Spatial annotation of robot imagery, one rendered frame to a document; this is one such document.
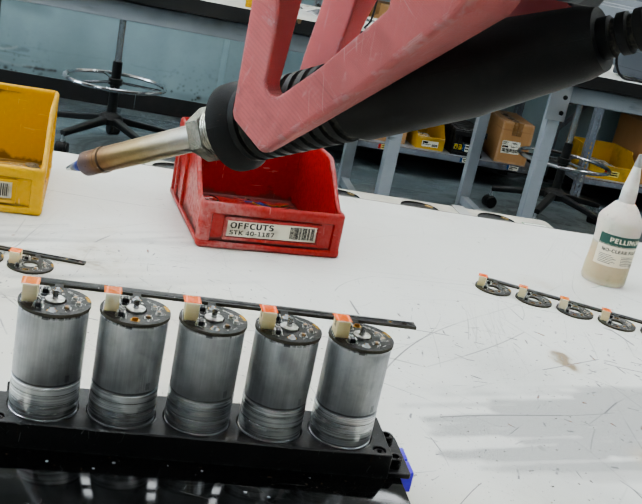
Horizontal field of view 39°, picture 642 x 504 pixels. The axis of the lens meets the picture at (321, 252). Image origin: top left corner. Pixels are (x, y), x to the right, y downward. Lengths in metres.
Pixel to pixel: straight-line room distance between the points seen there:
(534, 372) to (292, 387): 0.21
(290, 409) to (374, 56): 0.17
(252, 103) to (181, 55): 4.50
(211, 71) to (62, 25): 0.75
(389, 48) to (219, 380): 0.17
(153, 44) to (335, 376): 4.42
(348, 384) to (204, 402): 0.05
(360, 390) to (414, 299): 0.24
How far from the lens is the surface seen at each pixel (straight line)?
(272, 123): 0.23
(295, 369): 0.33
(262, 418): 0.34
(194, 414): 0.34
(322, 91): 0.22
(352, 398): 0.34
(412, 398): 0.45
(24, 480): 0.33
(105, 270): 0.54
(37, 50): 4.79
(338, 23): 0.25
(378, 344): 0.34
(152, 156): 0.28
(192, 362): 0.33
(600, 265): 0.71
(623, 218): 0.71
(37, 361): 0.33
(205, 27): 2.65
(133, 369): 0.33
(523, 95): 0.21
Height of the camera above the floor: 0.95
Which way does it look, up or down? 18 degrees down
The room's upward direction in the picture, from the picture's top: 12 degrees clockwise
